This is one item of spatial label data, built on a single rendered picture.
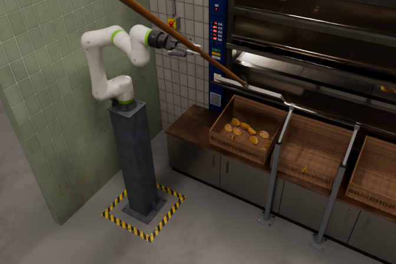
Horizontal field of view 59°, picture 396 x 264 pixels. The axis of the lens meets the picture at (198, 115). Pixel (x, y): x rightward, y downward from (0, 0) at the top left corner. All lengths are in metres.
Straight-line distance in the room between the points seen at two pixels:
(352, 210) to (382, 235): 0.29
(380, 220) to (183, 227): 1.63
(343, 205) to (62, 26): 2.53
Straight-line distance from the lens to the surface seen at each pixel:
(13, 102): 2.74
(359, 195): 2.99
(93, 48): 2.34
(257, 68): 3.20
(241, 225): 3.39
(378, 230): 3.14
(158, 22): 1.45
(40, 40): 2.75
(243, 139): 3.30
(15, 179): 4.25
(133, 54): 1.99
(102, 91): 2.53
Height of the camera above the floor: 2.77
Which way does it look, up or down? 38 degrees down
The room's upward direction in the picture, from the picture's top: 1 degrees counter-clockwise
